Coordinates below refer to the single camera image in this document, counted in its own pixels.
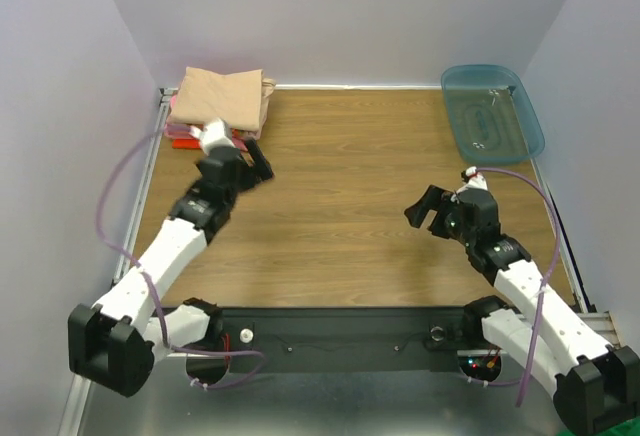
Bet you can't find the beige t shirt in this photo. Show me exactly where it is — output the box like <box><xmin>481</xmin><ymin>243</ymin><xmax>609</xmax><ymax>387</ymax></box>
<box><xmin>169</xmin><ymin>67</ymin><xmax>276</xmax><ymax>133</ymax></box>

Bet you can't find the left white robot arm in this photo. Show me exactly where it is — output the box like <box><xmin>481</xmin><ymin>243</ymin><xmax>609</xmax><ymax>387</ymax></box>
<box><xmin>67</xmin><ymin>140</ymin><xmax>274</xmax><ymax>397</ymax></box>

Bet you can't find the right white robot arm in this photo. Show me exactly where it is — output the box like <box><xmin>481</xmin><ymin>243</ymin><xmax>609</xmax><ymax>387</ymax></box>
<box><xmin>404</xmin><ymin>176</ymin><xmax>639</xmax><ymax>435</ymax></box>

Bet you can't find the red folded t shirt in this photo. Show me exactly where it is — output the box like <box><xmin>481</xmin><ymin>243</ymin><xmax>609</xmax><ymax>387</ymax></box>
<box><xmin>171</xmin><ymin>136</ymin><xmax>249</xmax><ymax>153</ymax></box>

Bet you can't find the plain pink folded t shirt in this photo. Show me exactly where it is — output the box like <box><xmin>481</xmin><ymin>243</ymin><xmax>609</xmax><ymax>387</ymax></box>
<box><xmin>167</xmin><ymin>94</ymin><xmax>269</xmax><ymax>139</ymax></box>

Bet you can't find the teal plastic bin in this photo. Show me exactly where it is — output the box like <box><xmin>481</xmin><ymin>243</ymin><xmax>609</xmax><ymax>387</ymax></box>
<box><xmin>441</xmin><ymin>64</ymin><xmax>545</xmax><ymax>167</ymax></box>

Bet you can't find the green cloth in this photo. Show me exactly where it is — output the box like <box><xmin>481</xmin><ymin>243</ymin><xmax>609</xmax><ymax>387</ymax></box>
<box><xmin>596</xmin><ymin>418</ymin><xmax>640</xmax><ymax>436</ymax></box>

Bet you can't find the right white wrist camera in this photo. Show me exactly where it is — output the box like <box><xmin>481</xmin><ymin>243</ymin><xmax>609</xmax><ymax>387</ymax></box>
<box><xmin>456</xmin><ymin>166</ymin><xmax>488</xmax><ymax>194</ymax></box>

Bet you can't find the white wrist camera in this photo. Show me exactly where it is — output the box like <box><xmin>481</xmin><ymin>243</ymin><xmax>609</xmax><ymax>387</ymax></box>
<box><xmin>189</xmin><ymin>118</ymin><xmax>235</xmax><ymax>154</ymax></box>
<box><xmin>456</xmin><ymin>166</ymin><xmax>488</xmax><ymax>194</ymax></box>

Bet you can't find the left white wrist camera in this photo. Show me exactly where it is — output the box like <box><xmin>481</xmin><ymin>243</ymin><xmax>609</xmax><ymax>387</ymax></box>
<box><xmin>189</xmin><ymin>118</ymin><xmax>235</xmax><ymax>154</ymax></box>

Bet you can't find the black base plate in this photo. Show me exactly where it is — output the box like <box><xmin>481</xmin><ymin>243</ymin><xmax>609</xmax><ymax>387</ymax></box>
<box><xmin>184</xmin><ymin>305</ymin><xmax>506</xmax><ymax>375</ymax></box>

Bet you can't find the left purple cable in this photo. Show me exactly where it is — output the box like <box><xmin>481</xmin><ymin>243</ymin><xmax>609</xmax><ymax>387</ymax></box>
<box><xmin>94</xmin><ymin>125</ymin><xmax>266</xmax><ymax>391</ymax></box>

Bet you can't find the aluminium table frame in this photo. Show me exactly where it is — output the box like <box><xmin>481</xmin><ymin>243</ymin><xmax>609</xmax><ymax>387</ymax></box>
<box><xmin>54</xmin><ymin>86</ymin><xmax>627</xmax><ymax>436</ymax></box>

